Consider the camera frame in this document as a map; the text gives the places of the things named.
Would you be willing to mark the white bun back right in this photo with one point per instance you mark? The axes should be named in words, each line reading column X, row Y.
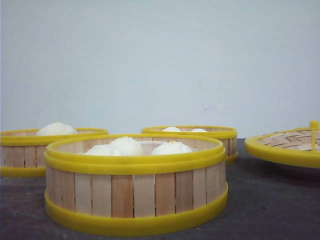
column 198, row 130

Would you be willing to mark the white bun front right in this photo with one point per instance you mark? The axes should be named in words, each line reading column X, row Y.
column 171, row 148

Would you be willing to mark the bamboo steamer drawer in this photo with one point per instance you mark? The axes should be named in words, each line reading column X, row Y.
column 22, row 151
column 133, row 196
column 227, row 135

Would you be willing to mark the white plate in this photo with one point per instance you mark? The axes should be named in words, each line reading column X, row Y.
column 299, row 171

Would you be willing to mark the woven bamboo steamer lid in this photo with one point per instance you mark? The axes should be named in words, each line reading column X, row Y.
column 298, row 147

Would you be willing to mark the white bun left drawer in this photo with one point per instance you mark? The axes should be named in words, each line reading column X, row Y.
column 56, row 129

